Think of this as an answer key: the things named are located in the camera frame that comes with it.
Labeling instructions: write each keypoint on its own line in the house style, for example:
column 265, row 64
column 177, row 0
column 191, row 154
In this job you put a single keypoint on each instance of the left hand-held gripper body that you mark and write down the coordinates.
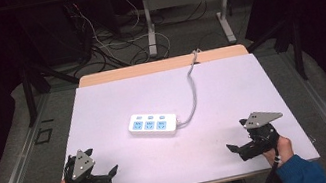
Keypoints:
column 89, row 182

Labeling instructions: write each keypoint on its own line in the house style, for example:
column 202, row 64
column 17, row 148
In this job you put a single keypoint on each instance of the black metal stand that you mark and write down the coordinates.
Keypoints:
column 31, row 87
column 295, row 44

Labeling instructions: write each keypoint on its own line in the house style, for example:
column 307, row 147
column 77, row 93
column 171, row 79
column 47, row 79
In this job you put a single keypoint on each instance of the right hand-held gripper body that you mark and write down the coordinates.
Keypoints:
column 260, row 137

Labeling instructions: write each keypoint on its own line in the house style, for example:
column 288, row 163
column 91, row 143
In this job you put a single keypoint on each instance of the wooden table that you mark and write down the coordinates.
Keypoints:
column 133, row 70

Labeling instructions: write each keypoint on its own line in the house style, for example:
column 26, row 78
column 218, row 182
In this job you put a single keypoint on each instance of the white board sheet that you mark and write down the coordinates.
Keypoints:
column 215, row 150

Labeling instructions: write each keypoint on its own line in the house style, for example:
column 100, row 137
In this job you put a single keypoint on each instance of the white power strip blue sockets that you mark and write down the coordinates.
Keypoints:
column 153, row 124

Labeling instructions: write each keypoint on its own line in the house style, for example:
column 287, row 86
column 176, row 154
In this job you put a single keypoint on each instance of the person's right hand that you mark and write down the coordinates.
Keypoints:
column 282, row 150

